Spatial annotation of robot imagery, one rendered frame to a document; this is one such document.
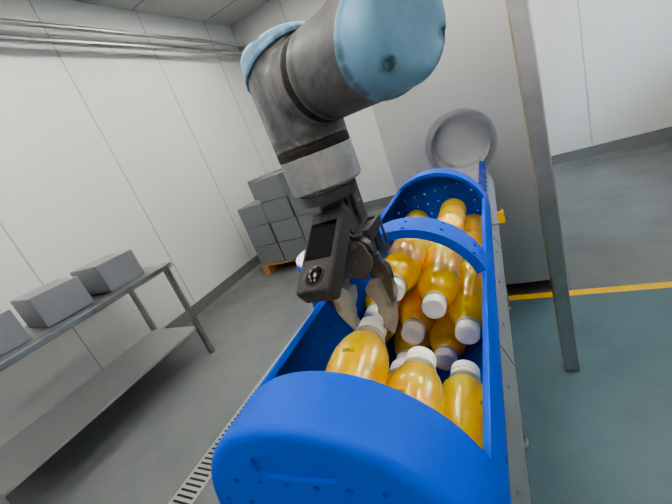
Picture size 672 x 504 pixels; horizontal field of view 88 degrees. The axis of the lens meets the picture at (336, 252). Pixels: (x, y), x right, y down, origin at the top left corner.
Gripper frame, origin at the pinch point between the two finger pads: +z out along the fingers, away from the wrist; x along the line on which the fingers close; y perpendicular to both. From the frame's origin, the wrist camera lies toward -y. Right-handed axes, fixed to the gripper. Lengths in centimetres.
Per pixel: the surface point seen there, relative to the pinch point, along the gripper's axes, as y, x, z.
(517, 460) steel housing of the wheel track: 4.3, -13.4, 29.6
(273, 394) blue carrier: -18.3, 2.4, -6.7
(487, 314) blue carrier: 5.7, -14.1, 3.1
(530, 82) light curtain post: 118, -34, -17
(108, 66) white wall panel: 263, 319, -165
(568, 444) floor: 77, -23, 117
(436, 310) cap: 11.3, -6.0, 5.4
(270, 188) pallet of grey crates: 301, 218, 8
